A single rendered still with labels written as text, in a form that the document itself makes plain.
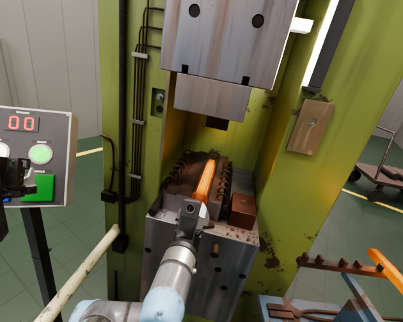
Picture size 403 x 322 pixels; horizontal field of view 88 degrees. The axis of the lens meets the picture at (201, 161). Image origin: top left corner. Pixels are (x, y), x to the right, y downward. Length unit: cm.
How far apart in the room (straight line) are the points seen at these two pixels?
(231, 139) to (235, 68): 59
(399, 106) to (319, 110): 1012
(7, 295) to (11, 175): 133
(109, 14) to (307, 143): 75
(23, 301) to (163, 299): 139
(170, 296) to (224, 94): 47
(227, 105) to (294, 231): 60
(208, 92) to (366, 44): 45
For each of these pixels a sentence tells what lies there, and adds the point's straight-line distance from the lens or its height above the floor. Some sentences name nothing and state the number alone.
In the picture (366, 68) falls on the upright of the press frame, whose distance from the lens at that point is 79.
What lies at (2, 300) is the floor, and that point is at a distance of 182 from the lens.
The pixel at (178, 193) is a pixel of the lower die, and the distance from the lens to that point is 72.
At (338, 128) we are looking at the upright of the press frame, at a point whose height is 128.
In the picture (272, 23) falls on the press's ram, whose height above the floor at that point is 151.
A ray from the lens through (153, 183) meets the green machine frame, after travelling 90.
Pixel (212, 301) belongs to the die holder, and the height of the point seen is 59.
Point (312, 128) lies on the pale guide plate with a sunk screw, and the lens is 75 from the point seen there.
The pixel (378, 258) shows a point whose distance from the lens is 91.
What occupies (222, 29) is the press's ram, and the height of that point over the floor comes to 148.
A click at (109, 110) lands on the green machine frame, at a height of 118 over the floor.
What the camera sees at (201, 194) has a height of 101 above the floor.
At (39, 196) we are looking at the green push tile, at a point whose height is 99.
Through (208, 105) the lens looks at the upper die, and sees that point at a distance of 59.
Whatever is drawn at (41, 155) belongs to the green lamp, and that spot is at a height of 109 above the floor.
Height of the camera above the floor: 140
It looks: 25 degrees down
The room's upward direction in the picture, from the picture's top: 11 degrees clockwise
